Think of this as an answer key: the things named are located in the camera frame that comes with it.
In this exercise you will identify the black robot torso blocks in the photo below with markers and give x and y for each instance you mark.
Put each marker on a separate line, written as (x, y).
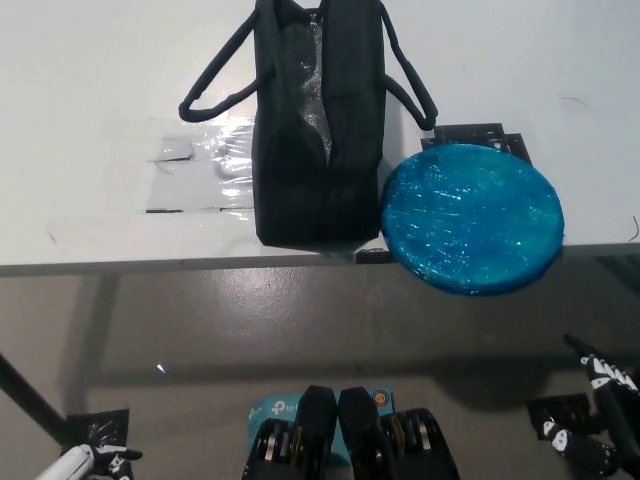
(360, 430)

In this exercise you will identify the clear plastic tape sheet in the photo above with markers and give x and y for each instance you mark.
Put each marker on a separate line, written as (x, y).
(125, 185)

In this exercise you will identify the large black tape square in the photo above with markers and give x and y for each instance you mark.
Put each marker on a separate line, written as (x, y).
(470, 134)

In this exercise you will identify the black table leg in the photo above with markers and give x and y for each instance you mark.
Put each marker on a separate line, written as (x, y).
(30, 395)

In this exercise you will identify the grey tape patch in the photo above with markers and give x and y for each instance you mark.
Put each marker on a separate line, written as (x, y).
(170, 150)

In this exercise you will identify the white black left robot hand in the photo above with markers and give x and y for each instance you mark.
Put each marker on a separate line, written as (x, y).
(112, 460)

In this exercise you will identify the small black tape strip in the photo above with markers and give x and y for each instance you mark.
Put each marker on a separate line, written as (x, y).
(372, 256)

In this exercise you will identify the black floor tape patch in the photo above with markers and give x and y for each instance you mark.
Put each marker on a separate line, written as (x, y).
(95, 425)
(555, 407)

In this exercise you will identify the blue plate stack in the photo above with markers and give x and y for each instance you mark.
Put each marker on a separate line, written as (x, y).
(472, 220)

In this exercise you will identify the teal tp-link box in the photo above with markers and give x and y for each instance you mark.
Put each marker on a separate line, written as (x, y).
(272, 407)

